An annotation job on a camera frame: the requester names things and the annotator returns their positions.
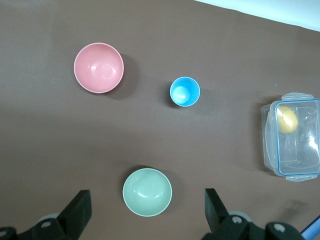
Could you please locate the light blue cup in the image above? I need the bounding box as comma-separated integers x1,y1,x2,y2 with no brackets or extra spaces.
169,76,201,108

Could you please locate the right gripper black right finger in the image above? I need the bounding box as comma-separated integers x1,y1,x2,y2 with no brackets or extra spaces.
202,187,252,240

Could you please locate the pink bowl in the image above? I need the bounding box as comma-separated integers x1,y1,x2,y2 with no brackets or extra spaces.
73,42,125,95

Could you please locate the yellow lemon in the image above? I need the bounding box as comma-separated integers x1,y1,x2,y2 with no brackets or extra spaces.
277,105,299,135

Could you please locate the clear plastic lidded container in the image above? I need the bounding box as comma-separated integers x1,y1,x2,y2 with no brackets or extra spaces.
260,91,320,182

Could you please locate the blue camera cable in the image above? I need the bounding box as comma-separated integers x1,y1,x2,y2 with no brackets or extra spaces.
300,216,320,240

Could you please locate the pale green bowl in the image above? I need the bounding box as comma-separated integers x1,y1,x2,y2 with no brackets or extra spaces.
122,167,173,217

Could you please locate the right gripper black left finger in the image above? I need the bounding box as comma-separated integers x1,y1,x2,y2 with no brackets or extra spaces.
29,189,93,240

